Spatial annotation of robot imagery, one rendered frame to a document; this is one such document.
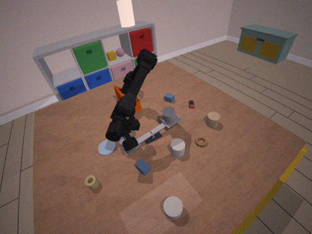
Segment blue block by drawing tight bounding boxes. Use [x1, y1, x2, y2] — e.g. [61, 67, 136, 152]
[164, 93, 175, 103]
[135, 158, 151, 176]

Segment grey cylinder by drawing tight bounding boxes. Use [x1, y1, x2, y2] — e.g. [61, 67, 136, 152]
[119, 137, 126, 148]
[163, 196, 183, 220]
[171, 138, 185, 158]
[162, 107, 176, 123]

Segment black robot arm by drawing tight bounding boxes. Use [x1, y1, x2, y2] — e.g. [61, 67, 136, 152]
[106, 49, 157, 142]

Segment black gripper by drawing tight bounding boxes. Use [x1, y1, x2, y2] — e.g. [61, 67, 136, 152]
[121, 125, 138, 151]

